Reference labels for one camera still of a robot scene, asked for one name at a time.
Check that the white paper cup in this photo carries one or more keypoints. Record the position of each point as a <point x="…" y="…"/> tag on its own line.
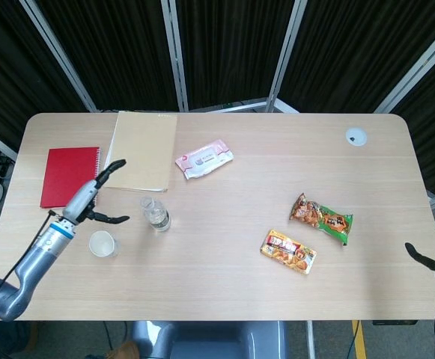
<point x="102" y="244"/>

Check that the white table leg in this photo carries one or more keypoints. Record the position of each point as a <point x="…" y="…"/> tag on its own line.
<point x="310" y="340"/>

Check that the tan manila folder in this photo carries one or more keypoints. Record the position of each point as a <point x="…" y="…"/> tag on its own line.
<point x="146" y="149"/>

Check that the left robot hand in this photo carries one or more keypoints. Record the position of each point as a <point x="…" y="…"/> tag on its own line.
<point x="82" y="198"/>

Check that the pink wet wipes pack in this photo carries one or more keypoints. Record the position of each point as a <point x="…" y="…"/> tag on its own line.
<point x="204" y="159"/>

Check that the black table control box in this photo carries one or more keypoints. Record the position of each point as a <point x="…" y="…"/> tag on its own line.
<point x="395" y="322"/>

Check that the orange green snack bag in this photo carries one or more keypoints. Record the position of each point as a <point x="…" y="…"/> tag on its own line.
<point x="322" y="218"/>

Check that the yellow curry box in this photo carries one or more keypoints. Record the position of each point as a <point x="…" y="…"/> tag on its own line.
<point x="288" y="252"/>

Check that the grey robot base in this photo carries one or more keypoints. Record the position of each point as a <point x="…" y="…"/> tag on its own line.
<point x="209" y="340"/>

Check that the transparent plastic water bottle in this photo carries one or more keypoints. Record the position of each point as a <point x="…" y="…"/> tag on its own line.
<point x="157" y="217"/>

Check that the red spiral notebook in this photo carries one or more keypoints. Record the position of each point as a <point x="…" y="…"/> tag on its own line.
<point x="67" y="175"/>

